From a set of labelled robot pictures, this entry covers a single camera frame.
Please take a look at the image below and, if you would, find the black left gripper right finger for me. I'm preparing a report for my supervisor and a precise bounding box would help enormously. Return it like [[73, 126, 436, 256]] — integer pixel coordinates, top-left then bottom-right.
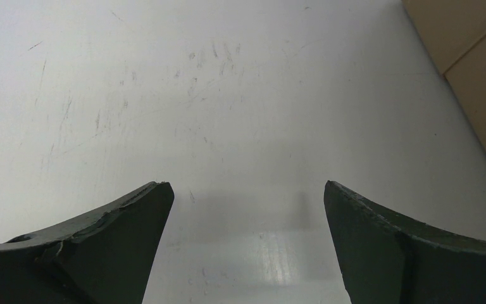
[[324, 181, 486, 303]]

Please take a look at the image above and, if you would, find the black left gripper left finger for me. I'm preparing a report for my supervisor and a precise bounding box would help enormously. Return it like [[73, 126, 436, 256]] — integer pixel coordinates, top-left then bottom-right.
[[0, 182, 175, 303]]

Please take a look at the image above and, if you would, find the tan plastic toolbox bin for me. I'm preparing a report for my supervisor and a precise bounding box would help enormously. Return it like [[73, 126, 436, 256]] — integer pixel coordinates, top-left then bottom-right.
[[402, 0, 486, 152]]

